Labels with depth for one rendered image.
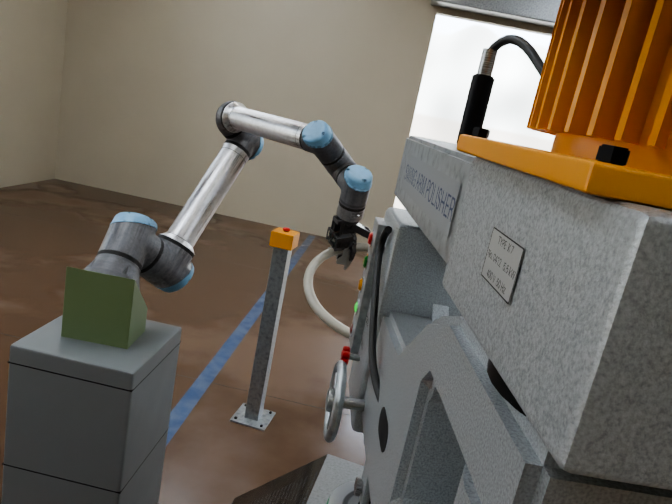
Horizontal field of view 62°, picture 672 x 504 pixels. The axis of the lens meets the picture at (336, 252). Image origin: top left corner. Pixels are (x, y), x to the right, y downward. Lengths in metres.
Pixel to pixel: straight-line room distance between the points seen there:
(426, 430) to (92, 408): 1.40
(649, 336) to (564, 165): 0.09
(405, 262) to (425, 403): 0.37
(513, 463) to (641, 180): 0.21
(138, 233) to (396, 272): 1.19
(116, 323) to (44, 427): 0.39
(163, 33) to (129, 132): 1.41
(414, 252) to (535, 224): 0.64
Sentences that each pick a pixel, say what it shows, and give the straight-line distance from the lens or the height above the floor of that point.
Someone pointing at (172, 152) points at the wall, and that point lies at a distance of 8.21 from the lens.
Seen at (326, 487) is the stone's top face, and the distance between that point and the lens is 1.50.
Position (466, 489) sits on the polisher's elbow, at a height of 1.44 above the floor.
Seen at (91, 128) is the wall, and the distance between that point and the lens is 8.69.
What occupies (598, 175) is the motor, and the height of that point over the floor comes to 1.72.
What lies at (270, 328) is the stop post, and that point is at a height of 0.56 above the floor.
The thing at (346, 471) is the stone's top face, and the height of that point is 0.83.
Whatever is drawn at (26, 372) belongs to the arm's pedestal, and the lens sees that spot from 2.01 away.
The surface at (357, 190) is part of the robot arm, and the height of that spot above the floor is 1.49.
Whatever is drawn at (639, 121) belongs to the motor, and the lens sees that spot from 0.39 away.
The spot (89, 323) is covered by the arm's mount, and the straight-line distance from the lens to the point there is 1.99.
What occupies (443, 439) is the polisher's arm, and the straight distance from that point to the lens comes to 0.72.
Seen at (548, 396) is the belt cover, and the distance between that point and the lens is 0.32.
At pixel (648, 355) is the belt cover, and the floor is 1.65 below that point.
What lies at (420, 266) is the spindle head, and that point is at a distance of 1.02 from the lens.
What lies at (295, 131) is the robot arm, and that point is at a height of 1.63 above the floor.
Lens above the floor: 1.73
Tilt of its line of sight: 14 degrees down
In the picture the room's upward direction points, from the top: 11 degrees clockwise
